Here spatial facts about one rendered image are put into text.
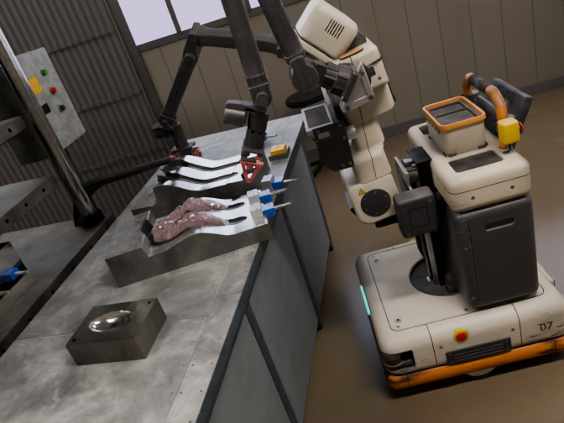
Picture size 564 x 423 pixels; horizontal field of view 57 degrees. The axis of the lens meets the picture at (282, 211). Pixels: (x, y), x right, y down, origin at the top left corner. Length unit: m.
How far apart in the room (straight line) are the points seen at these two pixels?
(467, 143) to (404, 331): 0.68
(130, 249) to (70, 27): 2.68
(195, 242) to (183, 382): 0.51
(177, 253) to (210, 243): 0.10
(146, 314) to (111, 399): 0.22
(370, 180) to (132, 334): 0.90
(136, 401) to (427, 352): 1.07
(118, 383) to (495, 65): 3.65
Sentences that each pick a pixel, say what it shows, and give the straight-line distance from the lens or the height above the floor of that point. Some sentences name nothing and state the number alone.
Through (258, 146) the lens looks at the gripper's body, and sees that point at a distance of 1.53.
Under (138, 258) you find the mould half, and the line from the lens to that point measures 1.64.
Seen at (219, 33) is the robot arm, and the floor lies 1.35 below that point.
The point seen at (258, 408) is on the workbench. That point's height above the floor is 0.44.
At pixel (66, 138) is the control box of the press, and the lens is 2.48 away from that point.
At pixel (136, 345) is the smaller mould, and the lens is 1.34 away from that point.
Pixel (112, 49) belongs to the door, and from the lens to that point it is 4.05.
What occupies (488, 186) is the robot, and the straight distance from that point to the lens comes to 1.69.
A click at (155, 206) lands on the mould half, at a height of 0.85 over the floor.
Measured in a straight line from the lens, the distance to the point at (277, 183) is 1.86.
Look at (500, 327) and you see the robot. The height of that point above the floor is 0.23.
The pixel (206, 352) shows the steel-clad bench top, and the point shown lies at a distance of 1.28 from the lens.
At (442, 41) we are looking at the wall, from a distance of 4.16.
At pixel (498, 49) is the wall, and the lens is 4.33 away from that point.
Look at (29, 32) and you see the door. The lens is 4.21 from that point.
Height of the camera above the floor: 1.58
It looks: 27 degrees down
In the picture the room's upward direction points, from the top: 19 degrees counter-clockwise
